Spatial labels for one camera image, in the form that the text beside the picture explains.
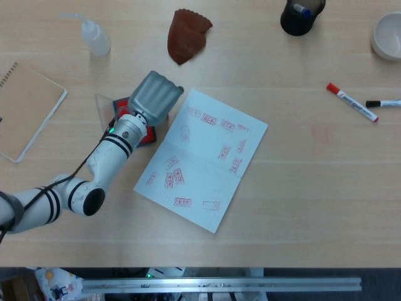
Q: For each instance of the brown cardboard box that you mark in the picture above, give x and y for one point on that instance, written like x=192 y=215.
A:
x=15 y=288

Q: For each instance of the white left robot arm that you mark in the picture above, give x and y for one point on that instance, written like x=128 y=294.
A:
x=109 y=156

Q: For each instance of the aluminium profile rail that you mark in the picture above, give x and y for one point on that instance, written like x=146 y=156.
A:
x=219 y=284

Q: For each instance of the red whiteboard marker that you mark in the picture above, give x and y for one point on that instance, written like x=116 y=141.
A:
x=352 y=102

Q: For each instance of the open white stamped notebook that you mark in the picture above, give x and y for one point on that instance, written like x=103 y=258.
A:
x=203 y=156

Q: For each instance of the black mesh pen holder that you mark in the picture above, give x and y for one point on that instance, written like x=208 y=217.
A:
x=294 y=25

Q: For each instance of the white printed plastic bag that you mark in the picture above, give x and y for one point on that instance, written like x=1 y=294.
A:
x=59 y=282

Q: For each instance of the white robot base unit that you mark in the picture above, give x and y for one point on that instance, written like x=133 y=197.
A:
x=163 y=272

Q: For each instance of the clear squeeze wash bottle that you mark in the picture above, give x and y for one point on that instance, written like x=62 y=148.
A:
x=97 y=39

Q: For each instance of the black whiteboard marker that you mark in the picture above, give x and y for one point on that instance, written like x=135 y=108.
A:
x=385 y=103

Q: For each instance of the brown folded cloth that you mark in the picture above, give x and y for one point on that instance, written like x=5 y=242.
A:
x=188 y=37

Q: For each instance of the red ink pad clear lid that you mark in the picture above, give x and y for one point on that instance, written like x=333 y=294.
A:
x=103 y=109

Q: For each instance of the kraft cover spiral notebook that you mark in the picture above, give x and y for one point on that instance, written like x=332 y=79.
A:
x=25 y=109

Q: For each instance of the blue capped marker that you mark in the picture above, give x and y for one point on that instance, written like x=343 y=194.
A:
x=302 y=9

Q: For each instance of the white ceramic bowl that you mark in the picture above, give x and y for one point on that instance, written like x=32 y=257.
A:
x=388 y=34

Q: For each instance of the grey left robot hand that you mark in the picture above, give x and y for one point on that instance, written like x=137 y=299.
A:
x=153 y=97

